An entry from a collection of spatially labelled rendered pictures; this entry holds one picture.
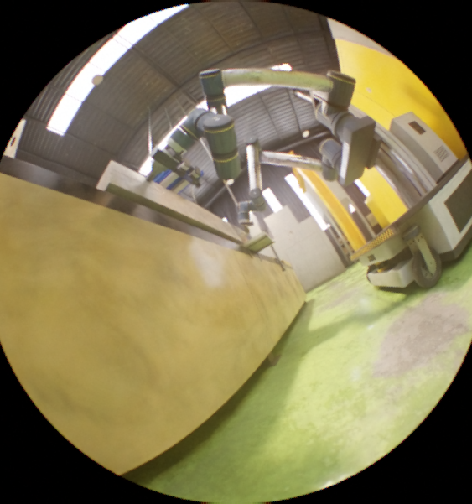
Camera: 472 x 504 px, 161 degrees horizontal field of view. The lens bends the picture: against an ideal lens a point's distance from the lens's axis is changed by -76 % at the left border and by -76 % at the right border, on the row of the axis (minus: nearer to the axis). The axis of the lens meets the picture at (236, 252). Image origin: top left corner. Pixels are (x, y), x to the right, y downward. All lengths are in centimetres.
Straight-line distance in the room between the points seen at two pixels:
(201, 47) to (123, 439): 979
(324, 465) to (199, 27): 986
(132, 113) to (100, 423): 962
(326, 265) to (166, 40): 1170
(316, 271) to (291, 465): 647
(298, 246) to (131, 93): 1027
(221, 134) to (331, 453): 84
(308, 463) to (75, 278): 56
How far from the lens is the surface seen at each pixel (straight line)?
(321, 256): 669
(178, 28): 954
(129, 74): 955
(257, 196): 141
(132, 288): 43
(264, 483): 40
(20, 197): 49
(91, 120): 967
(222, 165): 68
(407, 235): 84
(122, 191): 63
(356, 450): 39
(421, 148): 146
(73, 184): 55
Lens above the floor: 33
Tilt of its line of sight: 20 degrees up
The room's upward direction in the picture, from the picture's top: 24 degrees counter-clockwise
